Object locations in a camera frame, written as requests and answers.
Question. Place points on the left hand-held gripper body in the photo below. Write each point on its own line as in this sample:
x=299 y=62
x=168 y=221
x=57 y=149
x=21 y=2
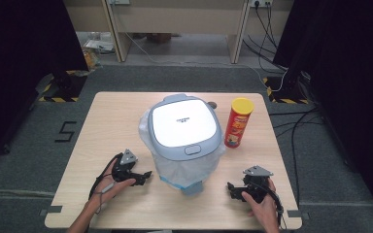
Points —
x=123 y=170

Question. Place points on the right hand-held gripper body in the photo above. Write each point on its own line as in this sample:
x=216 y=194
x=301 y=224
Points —
x=256 y=184

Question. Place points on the red chip can yellow lid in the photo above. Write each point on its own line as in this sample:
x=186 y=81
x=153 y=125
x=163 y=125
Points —
x=238 y=126

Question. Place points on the grey-blue pedal trash can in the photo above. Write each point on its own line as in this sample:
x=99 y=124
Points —
x=183 y=124

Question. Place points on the person's left hand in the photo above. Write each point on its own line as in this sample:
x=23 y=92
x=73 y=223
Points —
x=108 y=191

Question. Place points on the person's right hand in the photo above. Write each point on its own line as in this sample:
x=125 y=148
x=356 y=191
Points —
x=267 y=210

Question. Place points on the white plastic bin liner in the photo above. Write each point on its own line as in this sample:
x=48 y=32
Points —
x=187 y=171

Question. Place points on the grey tape strip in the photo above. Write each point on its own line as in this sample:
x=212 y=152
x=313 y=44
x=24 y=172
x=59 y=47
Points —
x=296 y=214

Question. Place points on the hazard-striped stand base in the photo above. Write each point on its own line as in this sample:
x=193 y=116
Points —
x=61 y=87
x=281 y=92

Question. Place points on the yellow plastic bag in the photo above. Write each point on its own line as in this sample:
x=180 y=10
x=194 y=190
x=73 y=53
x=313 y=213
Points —
x=92 y=59

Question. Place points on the papers on floor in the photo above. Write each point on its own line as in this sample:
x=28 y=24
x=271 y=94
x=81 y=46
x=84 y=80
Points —
x=98 y=43

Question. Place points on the black curtain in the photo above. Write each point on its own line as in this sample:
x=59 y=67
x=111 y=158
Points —
x=346 y=81
x=22 y=64

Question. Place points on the white wall power outlet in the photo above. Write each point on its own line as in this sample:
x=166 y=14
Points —
x=260 y=2

